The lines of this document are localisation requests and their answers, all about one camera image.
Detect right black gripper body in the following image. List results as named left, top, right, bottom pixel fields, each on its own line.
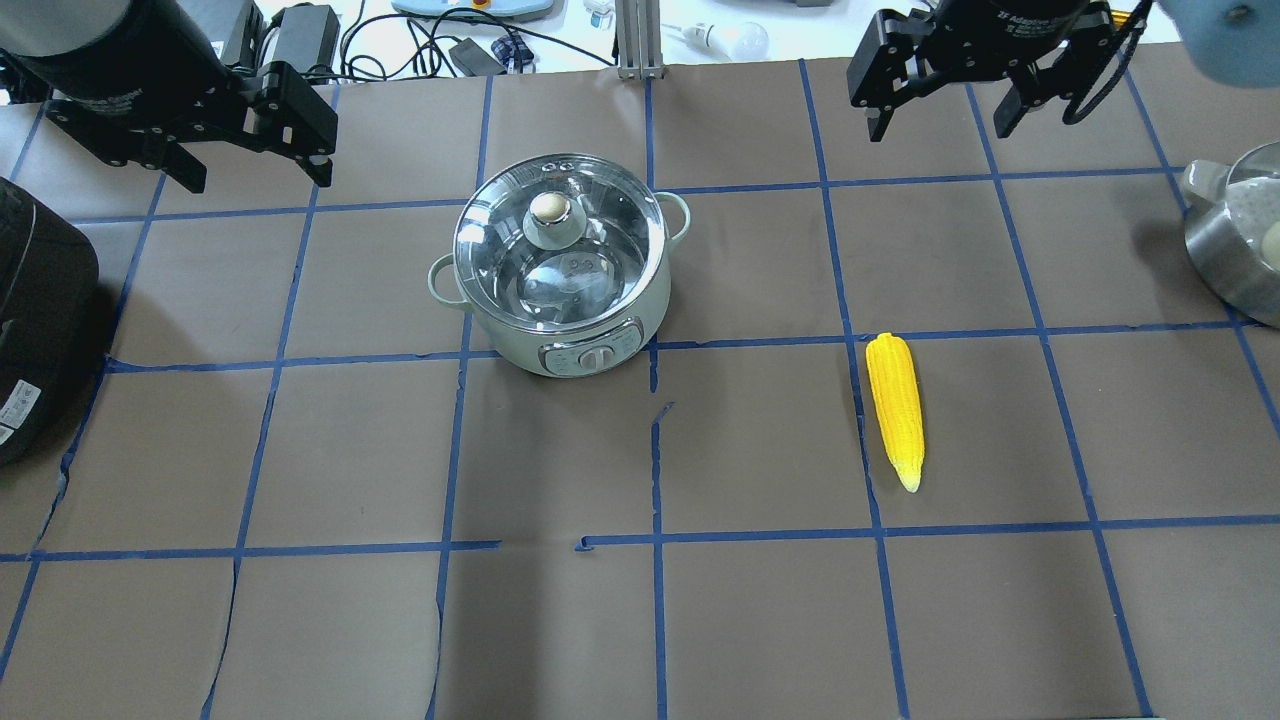
left=881, top=0, right=1116, bottom=96

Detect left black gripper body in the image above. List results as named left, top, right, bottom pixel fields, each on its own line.
left=44, top=61, right=291, bottom=165

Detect glass pot lid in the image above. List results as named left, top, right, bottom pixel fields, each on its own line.
left=452, top=152, right=691, bottom=334

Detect yellow corn cob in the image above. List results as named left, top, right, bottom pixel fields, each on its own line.
left=865, top=332, right=925, bottom=495

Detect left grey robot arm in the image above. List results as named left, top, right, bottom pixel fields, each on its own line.
left=3, top=1, right=338, bottom=193

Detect steel pot at right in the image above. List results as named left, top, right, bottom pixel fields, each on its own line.
left=1179, top=141, right=1279, bottom=328

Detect pale green electric pot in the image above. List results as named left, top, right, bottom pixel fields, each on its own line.
left=428, top=191, right=692, bottom=379

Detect black power adapter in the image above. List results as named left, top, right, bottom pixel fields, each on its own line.
left=264, top=4, right=340, bottom=82

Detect white light bulb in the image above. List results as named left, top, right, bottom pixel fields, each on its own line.
left=678, top=20, right=771, bottom=61

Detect black rice cooker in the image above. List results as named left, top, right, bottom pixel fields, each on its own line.
left=1, top=179, right=99, bottom=465

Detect small black box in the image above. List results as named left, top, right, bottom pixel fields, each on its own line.
left=448, top=38, right=507, bottom=77

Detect light blue device base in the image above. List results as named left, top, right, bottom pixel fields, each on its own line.
left=390, top=0, right=556, bottom=22

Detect black cable bundle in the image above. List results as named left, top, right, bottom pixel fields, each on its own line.
left=338, top=8, right=616, bottom=81

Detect aluminium profile post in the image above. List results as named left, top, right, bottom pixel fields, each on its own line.
left=614, top=0, right=667, bottom=79

